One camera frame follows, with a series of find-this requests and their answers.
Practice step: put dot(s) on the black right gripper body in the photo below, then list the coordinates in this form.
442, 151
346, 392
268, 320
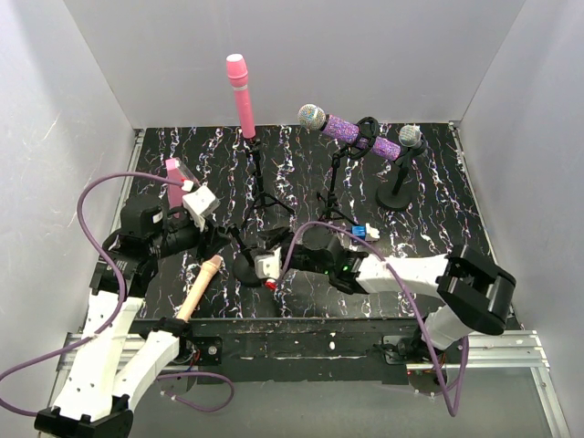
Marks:
299, 258

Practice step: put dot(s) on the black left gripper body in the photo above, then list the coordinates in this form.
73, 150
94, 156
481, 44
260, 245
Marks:
179, 239

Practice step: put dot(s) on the peach toy microphone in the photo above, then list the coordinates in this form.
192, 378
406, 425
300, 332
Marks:
208, 270

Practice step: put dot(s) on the black round-base mic stand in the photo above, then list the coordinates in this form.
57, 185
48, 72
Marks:
243, 266

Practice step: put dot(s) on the black tripod mic stand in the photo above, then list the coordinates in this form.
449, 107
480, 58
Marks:
261, 198

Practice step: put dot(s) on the pink toy microphone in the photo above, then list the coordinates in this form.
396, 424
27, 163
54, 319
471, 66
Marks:
237, 75

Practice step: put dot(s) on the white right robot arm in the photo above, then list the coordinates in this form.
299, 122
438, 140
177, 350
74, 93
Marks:
475, 292

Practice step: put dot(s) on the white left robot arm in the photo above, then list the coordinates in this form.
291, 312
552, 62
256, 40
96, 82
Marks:
100, 396

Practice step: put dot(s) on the small black round-base stand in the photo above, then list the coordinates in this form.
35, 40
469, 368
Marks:
395, 195

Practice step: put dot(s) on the purple glitter microphone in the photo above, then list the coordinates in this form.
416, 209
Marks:
363, 136

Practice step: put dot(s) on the small silver-head microphone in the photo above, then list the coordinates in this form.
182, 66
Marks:
410, 136

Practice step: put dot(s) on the blue and white connector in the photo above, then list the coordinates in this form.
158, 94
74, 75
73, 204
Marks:
366, 232

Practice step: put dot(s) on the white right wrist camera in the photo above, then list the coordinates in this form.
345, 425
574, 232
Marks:
268, 268

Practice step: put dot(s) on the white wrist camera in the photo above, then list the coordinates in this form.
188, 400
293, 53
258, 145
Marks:
200, 204
268, 268

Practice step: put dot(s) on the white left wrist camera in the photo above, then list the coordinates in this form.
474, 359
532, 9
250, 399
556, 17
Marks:
200, 204

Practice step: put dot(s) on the aluminium rail frame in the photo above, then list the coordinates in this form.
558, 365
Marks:
305, 360

